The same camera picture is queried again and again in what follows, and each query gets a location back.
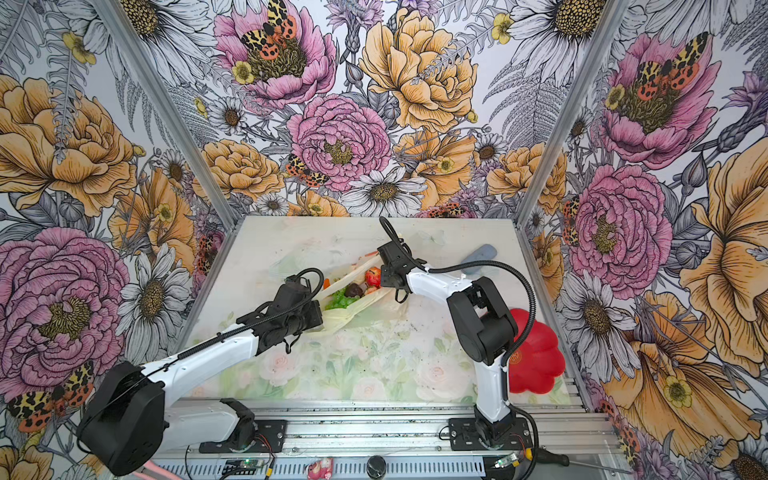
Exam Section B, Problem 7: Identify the red strawberry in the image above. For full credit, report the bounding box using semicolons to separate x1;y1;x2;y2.
364;267;382;289

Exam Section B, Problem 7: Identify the cream plastic bag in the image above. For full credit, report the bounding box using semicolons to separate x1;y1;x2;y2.
309;253;407;336

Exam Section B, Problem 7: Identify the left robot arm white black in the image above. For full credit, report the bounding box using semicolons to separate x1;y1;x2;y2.
76;272;323;476

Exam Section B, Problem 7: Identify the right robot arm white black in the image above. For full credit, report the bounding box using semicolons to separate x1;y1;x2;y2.
378;241;518;448

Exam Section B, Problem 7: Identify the green grapes bunch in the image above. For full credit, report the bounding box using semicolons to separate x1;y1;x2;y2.
324;290;360;310

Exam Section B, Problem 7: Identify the dark brown fruit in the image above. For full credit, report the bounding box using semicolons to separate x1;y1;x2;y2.
344;283;365;299

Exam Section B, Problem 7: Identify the grey-blue oval case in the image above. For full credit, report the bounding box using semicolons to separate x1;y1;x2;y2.
462;244;498;263

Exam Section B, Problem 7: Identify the pink white small object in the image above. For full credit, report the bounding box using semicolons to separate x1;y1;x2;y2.
307;457;334;480

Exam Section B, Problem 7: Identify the red flower-shaped plate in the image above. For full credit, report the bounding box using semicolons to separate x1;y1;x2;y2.
508;321;566;395

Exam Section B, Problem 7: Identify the black round knob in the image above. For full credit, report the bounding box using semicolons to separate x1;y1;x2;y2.
365;455;387;480

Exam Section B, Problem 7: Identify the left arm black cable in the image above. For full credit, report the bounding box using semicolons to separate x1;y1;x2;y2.
74;266;326;445

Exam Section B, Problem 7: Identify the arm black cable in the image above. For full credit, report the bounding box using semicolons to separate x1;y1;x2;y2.
74;266;326;445
379;215;538;367

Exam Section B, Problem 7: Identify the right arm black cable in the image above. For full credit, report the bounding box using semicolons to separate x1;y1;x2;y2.
379;215;538;367

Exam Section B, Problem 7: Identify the left aluminium corner post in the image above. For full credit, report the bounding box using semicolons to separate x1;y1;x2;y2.
94;1;239;232

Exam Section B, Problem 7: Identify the aluminium corner post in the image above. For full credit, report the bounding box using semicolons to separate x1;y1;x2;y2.
94;1;239;232
515;0;630;231

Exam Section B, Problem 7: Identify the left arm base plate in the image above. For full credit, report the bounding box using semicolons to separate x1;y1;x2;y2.
198;420;288;454

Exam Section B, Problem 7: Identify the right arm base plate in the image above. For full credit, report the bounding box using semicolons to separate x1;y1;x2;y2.
448;415;533;451

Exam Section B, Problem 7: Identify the aluminium rail frame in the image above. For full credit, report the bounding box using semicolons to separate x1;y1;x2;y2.
151;398;631;470

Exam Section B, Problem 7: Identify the right aluminium corner post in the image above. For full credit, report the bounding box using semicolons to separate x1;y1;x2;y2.
515;0;630;231

